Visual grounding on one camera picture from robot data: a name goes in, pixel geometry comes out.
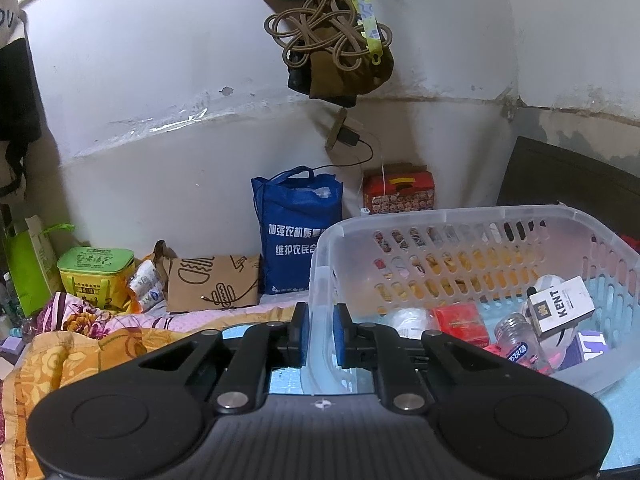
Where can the Kent cigarette pack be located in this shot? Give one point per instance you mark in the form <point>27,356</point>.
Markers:
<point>559,306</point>

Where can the clear plastic basket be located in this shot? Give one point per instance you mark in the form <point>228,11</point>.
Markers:
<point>381,264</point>

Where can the dark wooden headboard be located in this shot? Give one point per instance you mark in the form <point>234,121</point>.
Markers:
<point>543,174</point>

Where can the purple small box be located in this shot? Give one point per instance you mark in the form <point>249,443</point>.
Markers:
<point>586,345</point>

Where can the black charger with cable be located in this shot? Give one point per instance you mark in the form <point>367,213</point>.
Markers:
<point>347,132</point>

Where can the blue shopping bag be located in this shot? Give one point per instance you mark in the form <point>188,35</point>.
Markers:
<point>293,209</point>

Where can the orange floral blanket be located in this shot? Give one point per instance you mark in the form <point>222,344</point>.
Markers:
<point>74,342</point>

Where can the green paper bag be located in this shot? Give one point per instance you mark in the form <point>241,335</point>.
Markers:
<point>33,265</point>

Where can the clear strawberry label bottle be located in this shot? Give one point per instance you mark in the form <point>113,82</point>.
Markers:
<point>518,343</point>

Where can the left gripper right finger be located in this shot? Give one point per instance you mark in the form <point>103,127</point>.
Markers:
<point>397,364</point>

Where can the yellow green lidded box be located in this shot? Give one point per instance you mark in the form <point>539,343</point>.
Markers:
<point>98,275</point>

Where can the white plastic cup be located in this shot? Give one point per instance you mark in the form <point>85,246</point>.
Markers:
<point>412,322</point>

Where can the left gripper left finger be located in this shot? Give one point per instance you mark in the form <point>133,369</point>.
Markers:
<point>244,385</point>

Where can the hanging brown bag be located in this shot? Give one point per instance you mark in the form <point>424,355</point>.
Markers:
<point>335,50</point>

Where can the red cigarette pack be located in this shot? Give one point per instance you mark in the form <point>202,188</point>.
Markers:
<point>463,321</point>

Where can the brown paper bag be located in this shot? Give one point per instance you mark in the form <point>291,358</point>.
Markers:
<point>207,283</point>

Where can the red gift box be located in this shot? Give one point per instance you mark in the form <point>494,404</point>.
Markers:
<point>400,187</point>

